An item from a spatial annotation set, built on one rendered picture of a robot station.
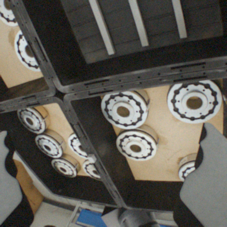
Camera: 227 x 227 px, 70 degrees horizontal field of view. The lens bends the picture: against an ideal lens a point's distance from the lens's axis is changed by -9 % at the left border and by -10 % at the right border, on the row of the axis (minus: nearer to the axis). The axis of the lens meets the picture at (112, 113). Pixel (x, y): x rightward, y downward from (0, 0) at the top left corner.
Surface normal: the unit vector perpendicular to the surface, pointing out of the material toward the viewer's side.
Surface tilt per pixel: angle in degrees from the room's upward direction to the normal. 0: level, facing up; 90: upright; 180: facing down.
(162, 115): 0
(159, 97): 0
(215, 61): 0
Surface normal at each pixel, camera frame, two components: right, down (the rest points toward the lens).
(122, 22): -0.32, 0.58
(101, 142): 0.89, -0.09
